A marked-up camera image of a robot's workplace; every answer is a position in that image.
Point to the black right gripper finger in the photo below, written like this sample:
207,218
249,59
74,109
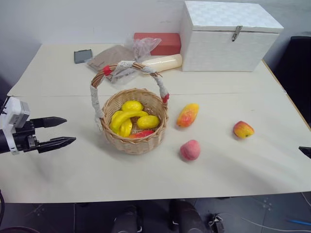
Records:
305,151

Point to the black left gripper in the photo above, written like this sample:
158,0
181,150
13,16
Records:
23,140

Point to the red orange toy fruit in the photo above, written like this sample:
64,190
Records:
142,134

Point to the red yellow toy apple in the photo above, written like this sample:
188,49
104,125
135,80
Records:
243,129

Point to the yellow toy banana bunch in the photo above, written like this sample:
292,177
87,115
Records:
120,118

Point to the yellow toy lemon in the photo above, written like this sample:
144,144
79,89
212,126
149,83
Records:
132,106
148,121

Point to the dark rounded shape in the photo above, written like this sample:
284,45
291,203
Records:
127,219

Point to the pink toy peach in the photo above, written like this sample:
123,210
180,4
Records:
190,150

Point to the orange yellow toy mango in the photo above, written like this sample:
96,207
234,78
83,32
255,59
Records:
187,116

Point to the clear crumpled plastic bag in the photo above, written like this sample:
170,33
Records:
143,47

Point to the white lidded storage box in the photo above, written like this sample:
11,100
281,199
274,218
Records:
218,53

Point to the cream cylindrical bottle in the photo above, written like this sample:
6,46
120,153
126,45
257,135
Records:
165,62

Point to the metal box latch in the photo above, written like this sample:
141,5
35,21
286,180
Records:
236,32

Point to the red rectangular box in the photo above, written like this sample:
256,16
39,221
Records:
167,42

